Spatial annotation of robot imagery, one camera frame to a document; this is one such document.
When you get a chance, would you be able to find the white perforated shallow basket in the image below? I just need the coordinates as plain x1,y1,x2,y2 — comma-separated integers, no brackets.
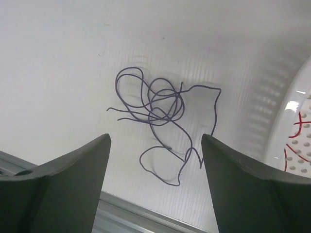
264,59,311,170

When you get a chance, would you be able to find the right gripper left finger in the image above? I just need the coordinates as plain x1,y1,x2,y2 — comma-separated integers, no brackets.
0,134,111,233

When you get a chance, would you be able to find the dark red wire in basket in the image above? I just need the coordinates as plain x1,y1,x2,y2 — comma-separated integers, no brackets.
283,111,311,173

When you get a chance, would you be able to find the aluminium mounting rail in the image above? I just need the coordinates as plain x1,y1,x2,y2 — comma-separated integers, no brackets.
0,150,214,233

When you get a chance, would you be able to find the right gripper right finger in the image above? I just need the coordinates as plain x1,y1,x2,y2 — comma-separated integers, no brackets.
201,134,311,233

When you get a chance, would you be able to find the red purple wire ball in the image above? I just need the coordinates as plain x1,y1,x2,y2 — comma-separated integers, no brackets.
107,67,222,187

